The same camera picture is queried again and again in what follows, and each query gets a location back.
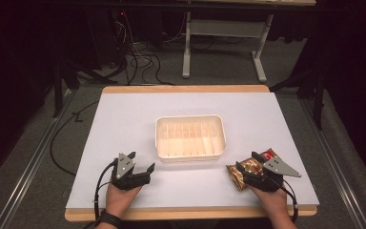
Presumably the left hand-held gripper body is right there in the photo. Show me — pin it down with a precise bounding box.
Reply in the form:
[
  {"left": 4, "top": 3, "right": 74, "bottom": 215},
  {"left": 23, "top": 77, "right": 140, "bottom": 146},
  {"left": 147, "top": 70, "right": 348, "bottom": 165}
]
[{"left": 111, "top": 153, "right": 152, "bottom": 192}]

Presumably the white table sheet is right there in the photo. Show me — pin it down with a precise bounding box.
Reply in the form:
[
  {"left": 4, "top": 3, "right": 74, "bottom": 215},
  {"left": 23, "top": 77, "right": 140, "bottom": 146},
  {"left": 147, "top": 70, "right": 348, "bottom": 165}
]
[{"left": 66, "top": 91, "right": 320, "bottom": 210}]

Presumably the white plastic basket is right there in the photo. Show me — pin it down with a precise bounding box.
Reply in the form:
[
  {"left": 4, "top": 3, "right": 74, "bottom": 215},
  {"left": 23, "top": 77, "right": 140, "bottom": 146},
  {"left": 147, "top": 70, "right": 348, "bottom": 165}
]
[{"left": 154, "top": 114, "right": 228, "bottom": 163}]

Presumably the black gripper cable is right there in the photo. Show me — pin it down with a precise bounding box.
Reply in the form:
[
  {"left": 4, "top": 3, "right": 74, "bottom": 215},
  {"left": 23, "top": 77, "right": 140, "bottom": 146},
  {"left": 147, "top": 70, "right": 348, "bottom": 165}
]
[
  {"left": 281, "top": 178, "right": 300, "bottom": 223},
  {"left": 92, "top": 159, "right": 118, "bottom": 221}
]

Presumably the bundle of floor cables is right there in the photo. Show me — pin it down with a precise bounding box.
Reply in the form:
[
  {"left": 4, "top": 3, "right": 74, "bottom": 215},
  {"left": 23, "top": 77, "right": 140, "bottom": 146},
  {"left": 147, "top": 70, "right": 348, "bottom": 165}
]
[{"left": 109, "top": 9, "right": 189, "bottom": 87}]

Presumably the gold and red snack packet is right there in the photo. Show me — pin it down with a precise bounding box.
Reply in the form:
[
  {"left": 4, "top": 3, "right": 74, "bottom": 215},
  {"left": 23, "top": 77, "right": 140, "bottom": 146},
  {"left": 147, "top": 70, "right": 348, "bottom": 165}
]
[{"left": 225, "top": 148, "right": 280, "bottom": 192}]

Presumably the black floor cable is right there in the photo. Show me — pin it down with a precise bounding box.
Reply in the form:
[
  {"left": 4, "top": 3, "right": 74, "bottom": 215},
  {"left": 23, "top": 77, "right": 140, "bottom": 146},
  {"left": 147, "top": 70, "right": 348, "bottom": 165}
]
[{"left": 50, "top": 100, "right": 100, "bottom": 177}]

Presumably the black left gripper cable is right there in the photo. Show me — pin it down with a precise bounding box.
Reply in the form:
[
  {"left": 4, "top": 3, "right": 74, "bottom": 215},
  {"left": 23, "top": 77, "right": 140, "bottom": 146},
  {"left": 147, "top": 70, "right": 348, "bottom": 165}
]
[{"left": 92, "top": 159, "right": 118, "bottom": 221}]

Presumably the person's right hand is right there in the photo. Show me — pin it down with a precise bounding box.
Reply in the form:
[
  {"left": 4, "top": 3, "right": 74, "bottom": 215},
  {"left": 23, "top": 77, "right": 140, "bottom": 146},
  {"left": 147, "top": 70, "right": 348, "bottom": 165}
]
[{"left": 251, "top": 185, "right": 290, "bottom": 220}]

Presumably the white metal desk frame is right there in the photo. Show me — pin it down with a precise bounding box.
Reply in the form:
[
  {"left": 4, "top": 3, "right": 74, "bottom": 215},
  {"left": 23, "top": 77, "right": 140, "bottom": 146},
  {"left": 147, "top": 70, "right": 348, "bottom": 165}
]
[{"left": 181, "top": 0, "right": 317, "bottom": 84}]

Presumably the black metal stand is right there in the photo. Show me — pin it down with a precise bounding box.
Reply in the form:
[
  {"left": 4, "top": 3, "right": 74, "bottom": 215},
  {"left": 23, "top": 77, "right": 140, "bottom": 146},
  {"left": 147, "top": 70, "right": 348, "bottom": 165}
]
[
  {"left": 269, "top": 68, "right": 328, "bottom": 131},
  {"left": 51, "top": 58, "right": 119, "bottom": 119}
]

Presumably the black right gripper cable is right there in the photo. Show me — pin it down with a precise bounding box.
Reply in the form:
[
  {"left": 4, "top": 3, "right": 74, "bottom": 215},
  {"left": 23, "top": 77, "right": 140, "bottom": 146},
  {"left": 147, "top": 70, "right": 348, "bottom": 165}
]
[{"left": 281, "top": 178, "right": 300, "bottom": 223}]

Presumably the metal floor rail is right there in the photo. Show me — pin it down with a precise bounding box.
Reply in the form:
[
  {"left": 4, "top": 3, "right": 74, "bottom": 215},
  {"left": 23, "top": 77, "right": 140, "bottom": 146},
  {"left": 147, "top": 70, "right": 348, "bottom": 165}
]
[
  {"left": 0, "top": 89, "right": 78, "bottom": 229},
  {"left": 297, "top": 96, "right": 364, "bottom": 229}
]

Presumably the person's left hand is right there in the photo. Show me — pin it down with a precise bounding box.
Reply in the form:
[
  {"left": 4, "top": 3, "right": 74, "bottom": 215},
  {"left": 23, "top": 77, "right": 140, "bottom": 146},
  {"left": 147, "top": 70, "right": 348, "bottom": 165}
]
[{"left": 105, "top": 182, "right": 143, "bottom": 219}]

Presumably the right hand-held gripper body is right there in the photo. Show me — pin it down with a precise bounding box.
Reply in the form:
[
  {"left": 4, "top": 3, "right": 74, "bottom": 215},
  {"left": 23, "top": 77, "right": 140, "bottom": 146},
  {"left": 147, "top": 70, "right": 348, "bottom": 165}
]
[{"left": 242, "top": 156, "right": 302, "bottom": 193}]

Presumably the black wristwatch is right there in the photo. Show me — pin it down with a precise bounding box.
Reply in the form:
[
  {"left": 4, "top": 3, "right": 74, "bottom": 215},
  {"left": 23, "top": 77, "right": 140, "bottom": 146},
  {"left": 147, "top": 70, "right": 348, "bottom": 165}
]
[{"left": 94, "top": 209, "right": 123, "bottom": 229}]

